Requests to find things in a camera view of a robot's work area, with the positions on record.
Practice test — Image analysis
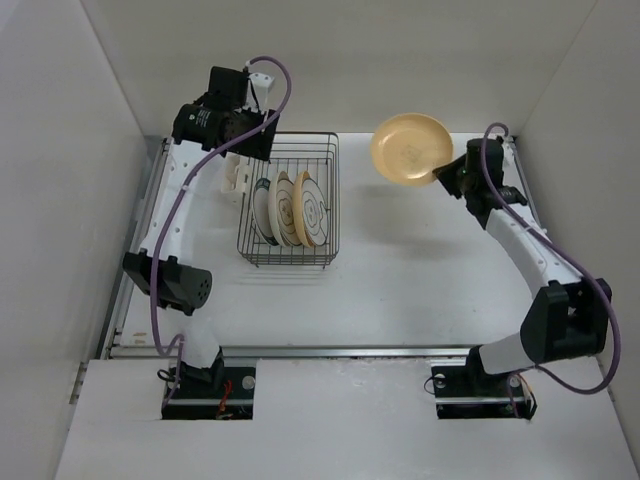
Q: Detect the yellow plate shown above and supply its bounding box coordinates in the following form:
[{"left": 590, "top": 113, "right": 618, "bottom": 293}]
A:
[{"left": 370, "top": 113, "right": 454, "bottom": 187}]

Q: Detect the white plate green lettered rim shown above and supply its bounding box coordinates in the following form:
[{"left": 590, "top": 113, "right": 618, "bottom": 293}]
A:
[{"left": 252, "top": 177, "right": 278, "bottom": 246}]

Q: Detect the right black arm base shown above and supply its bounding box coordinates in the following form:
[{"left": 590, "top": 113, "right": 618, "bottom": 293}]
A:
[{"left": 426, "top": 364, "right": 538, "bottom": 421}]

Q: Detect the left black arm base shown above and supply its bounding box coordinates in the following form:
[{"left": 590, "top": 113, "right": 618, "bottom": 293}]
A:
[{"left": 157, "top": 365, "right": 256, "bottom": 421}]

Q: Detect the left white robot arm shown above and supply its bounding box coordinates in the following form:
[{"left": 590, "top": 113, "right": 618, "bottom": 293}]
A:
[{"left": 123, "top": 66, "right": 284, "bottom": 397}]

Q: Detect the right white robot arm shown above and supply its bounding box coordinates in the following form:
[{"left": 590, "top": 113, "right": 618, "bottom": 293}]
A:
[{"left": 435, "top": 138, "right": 619, "bottom": 394}]

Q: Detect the yellow-backed white plate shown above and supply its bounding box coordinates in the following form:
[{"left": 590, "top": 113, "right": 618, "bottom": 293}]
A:
[{"left": 293, "top": 171, "right": 329, "bottom": 248}]

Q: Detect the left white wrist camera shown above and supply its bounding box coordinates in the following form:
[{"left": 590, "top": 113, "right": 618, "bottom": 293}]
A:
[{"left": 244, "top": 62, "right": 275, "bottom": 112}]

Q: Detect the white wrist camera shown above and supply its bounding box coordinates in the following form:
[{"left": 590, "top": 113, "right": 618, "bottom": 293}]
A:
[
  {"left": 244, "top": 62, "right": 275, "bottom": 112},
  {"left": 496, "top": 135, "right": 516, "bottom": 168}
]

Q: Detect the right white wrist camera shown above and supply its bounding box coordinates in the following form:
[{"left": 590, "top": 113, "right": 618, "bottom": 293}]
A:
[{"left": 496, "top": 135, "right": 516, "bottom": 168}]

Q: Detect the grey wire dish rack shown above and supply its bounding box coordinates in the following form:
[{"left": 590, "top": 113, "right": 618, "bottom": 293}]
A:
[{"left": 237, "top": 132, "right": 340, "bottom": 268}]

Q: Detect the cream plate green ring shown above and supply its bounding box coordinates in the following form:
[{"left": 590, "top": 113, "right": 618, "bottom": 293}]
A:
[{"left": 268, "top": 170, "right": 304, "bottom": 248}]

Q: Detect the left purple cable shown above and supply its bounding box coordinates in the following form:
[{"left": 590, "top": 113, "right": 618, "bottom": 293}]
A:
[{"left": 148, "top": 55, "right": 294, "bottom": 406}]

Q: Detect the purple cable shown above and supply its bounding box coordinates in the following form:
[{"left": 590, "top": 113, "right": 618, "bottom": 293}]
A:
[
  {"left": 148, "top": 55, "right": 294, "bottom": 406},
  {"left": 482, "top": 122, "right": 622, "bottom": 414}
]

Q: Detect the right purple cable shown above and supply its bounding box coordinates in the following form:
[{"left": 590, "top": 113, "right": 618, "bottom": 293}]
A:
[{"left": 482, "top": 122, "right": 622, "bottom": 414}]

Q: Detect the aluminium table rail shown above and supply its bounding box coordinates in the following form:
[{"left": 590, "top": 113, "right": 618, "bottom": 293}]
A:
[{"left": 99, "top": 137, "right": 586, "bottom": 361}]

